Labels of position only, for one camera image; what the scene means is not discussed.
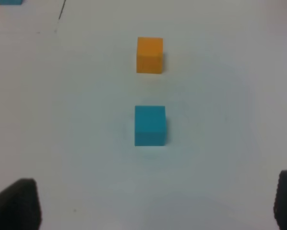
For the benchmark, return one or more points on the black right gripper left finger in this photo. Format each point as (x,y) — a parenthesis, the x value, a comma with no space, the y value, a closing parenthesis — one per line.
(20,207)

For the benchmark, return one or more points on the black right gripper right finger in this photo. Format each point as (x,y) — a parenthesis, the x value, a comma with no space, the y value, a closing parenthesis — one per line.
(280,204)

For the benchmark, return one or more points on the orange cube block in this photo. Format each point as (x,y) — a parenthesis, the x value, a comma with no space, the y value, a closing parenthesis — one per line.
(149,56)

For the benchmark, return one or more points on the template blue cube block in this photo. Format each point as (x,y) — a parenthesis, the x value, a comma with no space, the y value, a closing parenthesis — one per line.
(11,2)

